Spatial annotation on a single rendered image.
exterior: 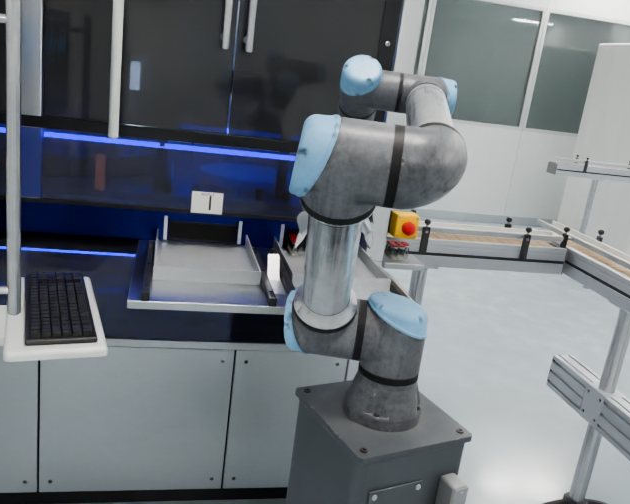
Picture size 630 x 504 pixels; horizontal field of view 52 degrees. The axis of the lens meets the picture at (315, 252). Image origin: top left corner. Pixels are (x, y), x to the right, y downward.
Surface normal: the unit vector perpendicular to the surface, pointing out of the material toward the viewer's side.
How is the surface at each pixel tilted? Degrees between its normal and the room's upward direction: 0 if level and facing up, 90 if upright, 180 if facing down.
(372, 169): 89
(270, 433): 90
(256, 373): 90
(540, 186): 90
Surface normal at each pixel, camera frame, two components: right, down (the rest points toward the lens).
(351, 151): -0.02, -0.11
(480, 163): 0.20, 0.29
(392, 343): -0.08, 0.26
